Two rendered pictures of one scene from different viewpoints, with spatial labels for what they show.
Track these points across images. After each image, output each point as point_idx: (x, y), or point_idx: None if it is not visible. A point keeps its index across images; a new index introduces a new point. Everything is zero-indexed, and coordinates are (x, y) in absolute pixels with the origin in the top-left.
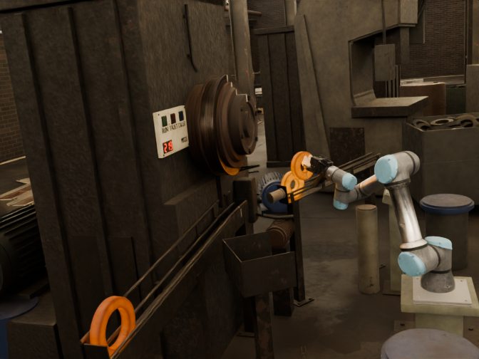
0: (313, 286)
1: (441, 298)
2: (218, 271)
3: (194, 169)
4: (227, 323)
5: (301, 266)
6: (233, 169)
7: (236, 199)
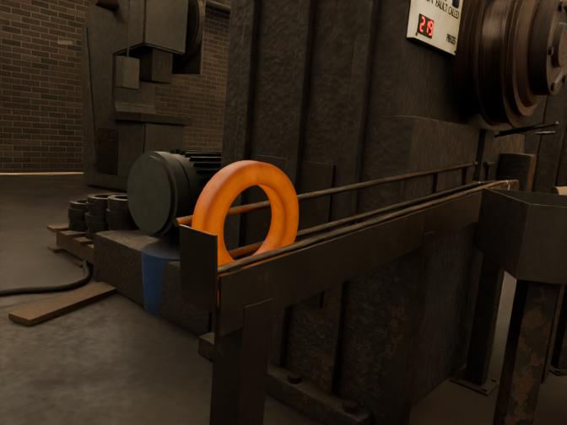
0: None
1: None
2: (449, 270)
3: (452, 103)
4: (442, 355)
5: None
6: (515, 115)
7: (500, 177)
